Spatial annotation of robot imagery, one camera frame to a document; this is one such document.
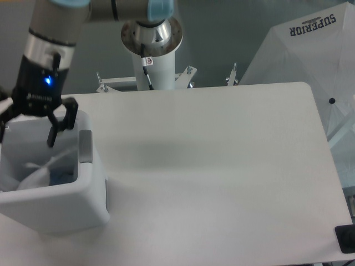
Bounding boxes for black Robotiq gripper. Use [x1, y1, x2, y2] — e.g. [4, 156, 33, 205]
[0, 54, 79, 148]

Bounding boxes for white green plastic wrapper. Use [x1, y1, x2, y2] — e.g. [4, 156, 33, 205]
[1, 149, 78, 192]

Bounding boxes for crushed clear plastic bottle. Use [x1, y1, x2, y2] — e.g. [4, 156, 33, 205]
[49, 171, 74, 186]

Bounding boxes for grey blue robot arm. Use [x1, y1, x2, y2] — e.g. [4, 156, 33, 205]
[1, 1, 174, 147]

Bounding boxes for white plastic trash can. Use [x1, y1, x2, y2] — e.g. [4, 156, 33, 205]
[1, 111, 110, 233]

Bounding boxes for metal clamp screw right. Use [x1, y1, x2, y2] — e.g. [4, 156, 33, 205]
[226, 62, 239, 86]

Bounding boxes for white Superior umbrella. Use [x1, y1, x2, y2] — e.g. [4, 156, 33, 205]
[240, 2, 354, 146]

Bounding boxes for black device at table edge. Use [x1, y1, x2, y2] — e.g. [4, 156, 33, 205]
[334, 224, 354, 254]

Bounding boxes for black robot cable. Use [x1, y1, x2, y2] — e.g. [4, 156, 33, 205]
[140, 43, 155, 91]

